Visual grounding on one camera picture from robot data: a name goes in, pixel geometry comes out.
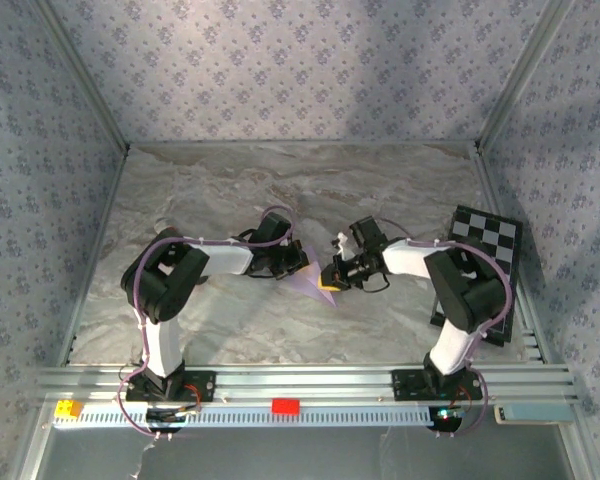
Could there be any black and grey checkerboard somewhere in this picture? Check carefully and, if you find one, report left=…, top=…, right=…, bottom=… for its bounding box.
left=429, top=204, right=524, bottom=348

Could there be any black controller board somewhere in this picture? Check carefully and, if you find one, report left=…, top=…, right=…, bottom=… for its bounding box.
left=144, top=405, right=201, bottom=435
left=427, top=405, right=469, bottom=432

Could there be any grey metal shelf panel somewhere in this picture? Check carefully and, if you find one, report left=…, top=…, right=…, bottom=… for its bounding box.
left=44, top=427, right=576, bottom=480

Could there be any blue-grey flat box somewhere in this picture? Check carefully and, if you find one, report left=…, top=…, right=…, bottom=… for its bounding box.
left=493, top=403, right=575, bottom=426

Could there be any white torn tape strip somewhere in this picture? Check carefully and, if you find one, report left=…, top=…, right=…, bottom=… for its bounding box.
left=128, top=439, right=156, bottom=479

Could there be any yellow toy block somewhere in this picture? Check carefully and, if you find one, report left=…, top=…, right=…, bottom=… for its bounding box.
left=54, top=399, right=84, bottom=420

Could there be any aluminium mounting rail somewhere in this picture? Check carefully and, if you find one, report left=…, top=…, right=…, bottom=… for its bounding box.
left=33, top=363, right=580, bottom=407

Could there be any aluminium back rail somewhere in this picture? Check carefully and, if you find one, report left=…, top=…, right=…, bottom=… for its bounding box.
left=127, top=139, right=479, bottom=150

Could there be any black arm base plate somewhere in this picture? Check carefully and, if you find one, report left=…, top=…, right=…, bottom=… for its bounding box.
left=124, top=369, right=217, bottom=404
left=391, top=368, right=484, bottom=402

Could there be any white slotted cable duct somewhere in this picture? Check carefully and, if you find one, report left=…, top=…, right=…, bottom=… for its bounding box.
left=52, top=402, right=474, bottom=429

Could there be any aluminium side rail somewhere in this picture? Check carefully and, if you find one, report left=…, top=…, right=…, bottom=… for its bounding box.
left=57, top=147, right=131, bottom=369
left=472, top=144, right=549, bottom=366

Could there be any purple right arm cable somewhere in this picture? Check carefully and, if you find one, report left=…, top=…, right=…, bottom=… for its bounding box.
left=374, top=217, right=512, bottom=440

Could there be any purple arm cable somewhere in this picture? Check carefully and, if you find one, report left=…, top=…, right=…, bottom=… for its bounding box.
left=374, top=217, right=512, bottom=440
left=117, top=204, right=297, bottom=441

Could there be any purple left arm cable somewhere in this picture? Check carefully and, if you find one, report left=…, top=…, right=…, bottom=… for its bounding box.
left=117, top=204, right=297, bottom=441

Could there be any aluminium frame post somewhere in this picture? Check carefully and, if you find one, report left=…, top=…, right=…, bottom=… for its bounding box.
left=29, top=0, right=131, bottom=154
left=475, top=0, right=579, bottom=154

